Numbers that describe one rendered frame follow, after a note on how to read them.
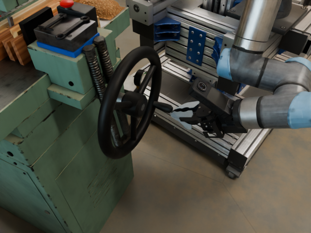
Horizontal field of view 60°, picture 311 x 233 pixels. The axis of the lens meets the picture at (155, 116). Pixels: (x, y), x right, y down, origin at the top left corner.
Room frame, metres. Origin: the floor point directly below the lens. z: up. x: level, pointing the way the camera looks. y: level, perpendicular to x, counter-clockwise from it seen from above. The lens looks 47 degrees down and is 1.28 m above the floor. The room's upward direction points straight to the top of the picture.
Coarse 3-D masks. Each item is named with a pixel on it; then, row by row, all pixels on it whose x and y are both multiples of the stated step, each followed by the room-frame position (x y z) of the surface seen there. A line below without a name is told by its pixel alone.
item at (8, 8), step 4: (0, 0) 0.58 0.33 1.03; (4, 0) 0.58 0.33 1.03; (8, 0) 0.59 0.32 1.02; (12, 0) 0.60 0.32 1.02; (16, 0) 0.61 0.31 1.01; (20, 0) 0.62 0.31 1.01; (24, 0) 0.63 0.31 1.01; (28, 0) 0.64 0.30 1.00; (0, 4) 0.58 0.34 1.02; (4, 4) 0.58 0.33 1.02; (8, 4) 0.59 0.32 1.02; (12, 4) 0.60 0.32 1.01; (16, 4) 0.60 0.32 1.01; (20, 4) 0.61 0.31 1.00; (0, 8) 0.58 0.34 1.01; (4, 8) 0.58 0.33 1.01; (8, 8) 0.58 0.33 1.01; (12, 8) 0.59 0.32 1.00
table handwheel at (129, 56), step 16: (144, 48) 0.53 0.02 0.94; (128, 64) 0.46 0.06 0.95; (160, 64) 0.59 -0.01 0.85; (112, 80) 0.42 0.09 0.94; (144, 80) 0.54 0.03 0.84; (160, 80) 0.59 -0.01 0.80; (96, 96) 0.51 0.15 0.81; (112, 96) 0.39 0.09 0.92; (128, 96) 0.48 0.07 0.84; (144, 96) 0.49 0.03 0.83; (112, 112) 0.38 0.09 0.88; (128, 112) 0.45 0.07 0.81; (144, 112) 0.55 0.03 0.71; (144, 128) 0.50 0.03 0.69; (128, 144) 0.44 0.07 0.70
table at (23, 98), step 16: (128, 16) 0.82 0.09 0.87; (0, 64) 0.52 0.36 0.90; (16, 64) 0.52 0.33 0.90; (32, 64) 0.52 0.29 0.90; (0, 80) 0.46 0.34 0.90; (16, 80) 0.46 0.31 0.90; (32, 80) 0.46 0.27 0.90; (48, 80) 0.48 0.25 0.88; (0, 96) 0.41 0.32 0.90; (16, 96) 0.41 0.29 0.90; (32, 96) 0.44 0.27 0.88; (48, 96) 0.47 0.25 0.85; (64, 96) 0.45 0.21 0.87; (80, 96) 0.45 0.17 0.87; (0, 112) 0.37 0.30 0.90; (16, 112) 0.39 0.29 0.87; (32, 112) 0.42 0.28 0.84; (0, 128) 0.35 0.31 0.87
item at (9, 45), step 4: (12, 36) 0.56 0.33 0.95; (4, 40) 0.55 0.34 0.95; (8, 40) 0.55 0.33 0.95; (4, 44) 0.54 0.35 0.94; (8, 44) 0.54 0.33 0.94; (8, 48) 0.54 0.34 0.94; (12, 48) 0.54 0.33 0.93; (8, 52) 0.54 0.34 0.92; (12, 52) 0.54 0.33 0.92; (12, 56) 0.54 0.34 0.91; (16, 56) 0.54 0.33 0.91; (12, 60) 0.54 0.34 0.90; (16, 60) 0.54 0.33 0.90
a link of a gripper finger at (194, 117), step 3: (195, 114) 0.48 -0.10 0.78; (180, 117) 0.49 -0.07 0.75; (183, 117) 0.48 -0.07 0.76; (186, 117) 0.48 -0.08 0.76; (189, 117) 0.48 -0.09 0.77; (192, 117) 0.47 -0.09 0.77; (195, 117) 0.47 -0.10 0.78; (198, 117) 0.46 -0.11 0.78; (201, 117) 0.46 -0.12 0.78; (204, 117) 0.46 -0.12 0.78; (180, 120) 0.49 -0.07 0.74; (183, 120) 0.48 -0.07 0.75; (186, 120) 0.47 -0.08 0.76; (189, 120) 0.46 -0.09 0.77; (192, 120) 0.46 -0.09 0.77; (195, 120) 0.46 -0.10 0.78; (198, 120) 0.45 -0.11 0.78; (201, 120) 0.46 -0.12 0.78; (189, 123) 0.46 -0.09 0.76; (192, 123) 0.46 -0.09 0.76; (195, 123) 0.46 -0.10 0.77
